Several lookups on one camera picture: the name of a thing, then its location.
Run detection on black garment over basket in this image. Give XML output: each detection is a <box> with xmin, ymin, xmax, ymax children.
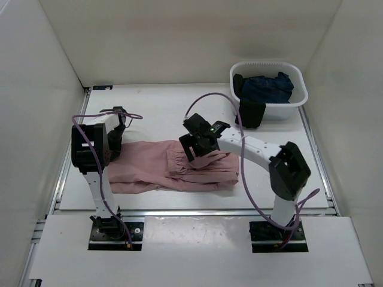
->
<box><xmin>233</xmin><ymin>74</ymin><xmax>266</xmax><ymax>129</ymax></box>

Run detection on pink trousers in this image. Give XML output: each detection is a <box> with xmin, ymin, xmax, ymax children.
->
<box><xmin>108</xmin><ymin>140</ymin><xmax>239</xmax><ymax>194</ymax></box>

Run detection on dark blue trousers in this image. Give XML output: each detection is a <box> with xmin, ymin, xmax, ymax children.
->
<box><xmin>249</xmin><ymin>72</ymin><xmax>294</xmax><ymax>104</ymax></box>

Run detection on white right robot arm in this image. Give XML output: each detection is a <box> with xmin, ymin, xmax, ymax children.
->
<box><xmin>179</xmin><ymin>114</ymin><xmax>311</xmax><ymax>239</ymax></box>

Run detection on white front cover board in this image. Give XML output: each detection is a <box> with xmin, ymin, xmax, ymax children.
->
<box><xmin>30</xmin><ymin>215</ymin><xmax>372</xmax><ymax>286</ymax></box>

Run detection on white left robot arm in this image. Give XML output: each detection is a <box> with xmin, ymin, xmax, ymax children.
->
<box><xmin>71</xmin><ymin>106</ymin><xmax>127</xmax><ymax>240</ymax></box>

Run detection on white plastic basket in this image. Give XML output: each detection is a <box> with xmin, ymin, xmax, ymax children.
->
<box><xmin>229</xmin><ymin>61</ymin><xmax>308</xmax><ymax>120</ymax></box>

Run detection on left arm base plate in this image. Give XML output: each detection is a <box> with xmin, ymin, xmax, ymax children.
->
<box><xmin>88</xmin><ymin>216</ymin><xmax>144</xmax><ymax>251</ymax></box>

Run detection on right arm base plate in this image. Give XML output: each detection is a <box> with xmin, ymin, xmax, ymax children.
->
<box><xmin>249</xmin><ymin>221</ymin><xmax>309</xmax><ymax>254</ymax></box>

